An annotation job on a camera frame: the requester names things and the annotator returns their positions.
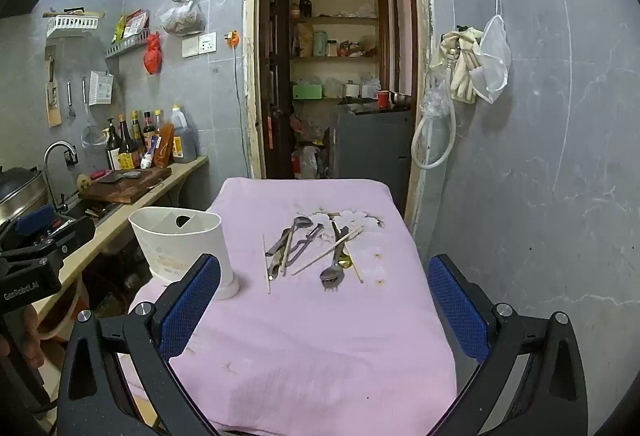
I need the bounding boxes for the clear plastic bag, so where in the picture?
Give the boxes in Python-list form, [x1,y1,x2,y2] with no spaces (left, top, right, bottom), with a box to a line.
[421,70,454,117]

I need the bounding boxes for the white plastic utensil holder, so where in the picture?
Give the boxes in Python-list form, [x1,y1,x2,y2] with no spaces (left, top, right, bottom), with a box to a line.
[128,207,241,301]

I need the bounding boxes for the white basket shelf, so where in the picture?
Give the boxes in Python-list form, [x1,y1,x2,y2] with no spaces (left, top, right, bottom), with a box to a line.
[42,10,107,39]

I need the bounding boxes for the green box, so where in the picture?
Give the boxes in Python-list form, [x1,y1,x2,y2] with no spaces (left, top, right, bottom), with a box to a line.
[292,84,325,101]

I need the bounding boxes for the grey wall shelf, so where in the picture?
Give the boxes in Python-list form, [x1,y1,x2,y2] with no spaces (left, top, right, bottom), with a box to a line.
[104,28,151,60]

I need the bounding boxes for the beige kitchen counter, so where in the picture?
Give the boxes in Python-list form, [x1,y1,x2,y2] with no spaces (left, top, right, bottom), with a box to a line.
[30,156,210,321]

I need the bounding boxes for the steel fork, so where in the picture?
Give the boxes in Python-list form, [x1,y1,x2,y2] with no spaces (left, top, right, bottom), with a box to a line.
[320,226,350,293]

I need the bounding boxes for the gold spoon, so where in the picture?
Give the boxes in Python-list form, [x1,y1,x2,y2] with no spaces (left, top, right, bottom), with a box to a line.
[331,222,354,273]

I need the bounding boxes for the seasoning packets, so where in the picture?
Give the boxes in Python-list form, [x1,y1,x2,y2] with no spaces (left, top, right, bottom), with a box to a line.
[111,9,150,42]

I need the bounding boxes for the yellow cap sauce bottle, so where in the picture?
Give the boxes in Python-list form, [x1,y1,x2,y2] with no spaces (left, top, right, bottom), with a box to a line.
[130,110,146,157]

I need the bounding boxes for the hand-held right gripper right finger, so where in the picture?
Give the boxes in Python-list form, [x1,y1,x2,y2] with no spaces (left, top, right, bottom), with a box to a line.
[427,254,588,436]

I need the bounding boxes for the white wall switch socket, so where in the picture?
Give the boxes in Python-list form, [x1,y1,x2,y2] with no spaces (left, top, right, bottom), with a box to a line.
[182,32,218,58]

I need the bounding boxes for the brown pump bottle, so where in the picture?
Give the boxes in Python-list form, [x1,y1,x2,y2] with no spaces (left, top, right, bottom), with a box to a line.
[104,118,124,172]

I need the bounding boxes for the wooden door frame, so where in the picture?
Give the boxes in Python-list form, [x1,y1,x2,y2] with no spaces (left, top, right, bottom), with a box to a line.
[243,0,434,229]

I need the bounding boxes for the hanging mesh skimmer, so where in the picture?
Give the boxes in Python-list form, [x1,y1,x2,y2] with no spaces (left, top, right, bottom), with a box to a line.
[80,78,109,149]

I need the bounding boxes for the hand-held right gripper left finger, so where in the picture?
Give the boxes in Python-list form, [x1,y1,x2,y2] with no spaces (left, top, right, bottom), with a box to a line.
[57,253,223,436]

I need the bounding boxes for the clear bag of dried goods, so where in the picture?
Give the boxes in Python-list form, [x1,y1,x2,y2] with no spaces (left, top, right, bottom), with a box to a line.
[155,0,207,37]

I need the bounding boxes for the white mesh bag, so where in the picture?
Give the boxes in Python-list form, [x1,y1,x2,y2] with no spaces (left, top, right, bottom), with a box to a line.
[469,0,513,105]

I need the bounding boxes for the cream rubber gloves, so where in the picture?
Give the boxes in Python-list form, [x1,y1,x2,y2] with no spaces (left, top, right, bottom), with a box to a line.
[431,26,484,105]

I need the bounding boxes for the large dark oil jug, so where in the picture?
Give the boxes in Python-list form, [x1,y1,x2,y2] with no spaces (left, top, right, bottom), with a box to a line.
[171,104,199,165]

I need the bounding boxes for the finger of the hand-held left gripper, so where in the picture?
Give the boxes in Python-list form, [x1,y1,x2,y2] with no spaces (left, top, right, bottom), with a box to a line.
[12,204,97,261]

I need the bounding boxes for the steel pot with lid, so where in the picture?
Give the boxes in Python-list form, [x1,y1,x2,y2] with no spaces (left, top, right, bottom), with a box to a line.
[0,165,49,229]

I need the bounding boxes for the wooden shelf unit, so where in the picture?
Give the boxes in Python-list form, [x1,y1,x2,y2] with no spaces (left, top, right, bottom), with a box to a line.
[287,0,392,102]

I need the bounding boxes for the pink cloth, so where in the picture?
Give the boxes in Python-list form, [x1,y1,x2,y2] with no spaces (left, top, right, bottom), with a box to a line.
[127,177,458,434]

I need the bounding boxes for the steel faucet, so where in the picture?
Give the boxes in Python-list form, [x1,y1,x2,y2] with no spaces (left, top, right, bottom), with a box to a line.
[43,140,77,213]

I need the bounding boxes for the grey cabinet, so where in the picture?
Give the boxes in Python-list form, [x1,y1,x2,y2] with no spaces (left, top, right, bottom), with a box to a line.
[331,104,415,187]

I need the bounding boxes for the steel peeler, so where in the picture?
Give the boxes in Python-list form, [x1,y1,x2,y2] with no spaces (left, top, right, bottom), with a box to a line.
[268,224,325,280]

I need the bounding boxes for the red plastic bag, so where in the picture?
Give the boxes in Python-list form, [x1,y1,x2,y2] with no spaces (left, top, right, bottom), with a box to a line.
[143,32,164,76]

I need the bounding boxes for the white blue packet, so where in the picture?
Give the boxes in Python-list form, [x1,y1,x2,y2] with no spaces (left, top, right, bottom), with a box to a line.
[139,136,161,169]

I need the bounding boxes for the person's left hand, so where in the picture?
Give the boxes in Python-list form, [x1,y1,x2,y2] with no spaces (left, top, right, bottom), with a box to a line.
[21,305,46,368]

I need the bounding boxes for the white paper box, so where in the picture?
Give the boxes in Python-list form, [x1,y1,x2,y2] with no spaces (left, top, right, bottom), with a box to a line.
[88,70,115,106]

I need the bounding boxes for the steel cleaver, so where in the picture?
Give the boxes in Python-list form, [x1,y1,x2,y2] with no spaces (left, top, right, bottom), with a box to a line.
[94,169,137,185]

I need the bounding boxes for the white hose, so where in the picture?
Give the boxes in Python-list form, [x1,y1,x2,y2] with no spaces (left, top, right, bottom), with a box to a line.
[410,44,458,171]

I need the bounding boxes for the wooden cutting board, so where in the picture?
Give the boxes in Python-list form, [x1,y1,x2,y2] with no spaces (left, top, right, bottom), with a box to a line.
[78,167,174,205]

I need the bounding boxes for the dark soy sauce bottle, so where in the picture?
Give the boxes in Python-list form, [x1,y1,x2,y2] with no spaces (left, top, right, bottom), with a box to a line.
[117,114,136,169]

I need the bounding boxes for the wooden chopstick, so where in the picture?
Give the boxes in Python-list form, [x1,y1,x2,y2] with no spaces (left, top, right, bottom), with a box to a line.
[344,240,364,284]
[291,227,364,277]
[280,225,297,275]

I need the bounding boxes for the orange seasoning packet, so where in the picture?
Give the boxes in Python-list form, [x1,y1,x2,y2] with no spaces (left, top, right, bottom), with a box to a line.
[152,123,176,169]

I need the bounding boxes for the steel spoon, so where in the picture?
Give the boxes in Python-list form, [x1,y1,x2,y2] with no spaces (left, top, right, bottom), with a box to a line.
[265,216,314,258]

